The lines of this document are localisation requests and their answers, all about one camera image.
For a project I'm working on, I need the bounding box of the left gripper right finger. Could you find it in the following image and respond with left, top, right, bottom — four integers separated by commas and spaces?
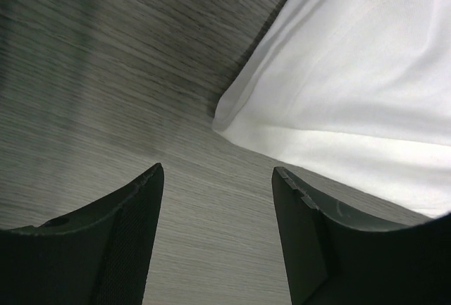
272, 167, 450, 305

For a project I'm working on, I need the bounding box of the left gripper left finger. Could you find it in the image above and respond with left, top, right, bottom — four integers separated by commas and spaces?
1, 164, 164, 304

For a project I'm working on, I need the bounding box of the white printed t-shirt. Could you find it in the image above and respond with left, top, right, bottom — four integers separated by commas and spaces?
213, 0, 450, 218

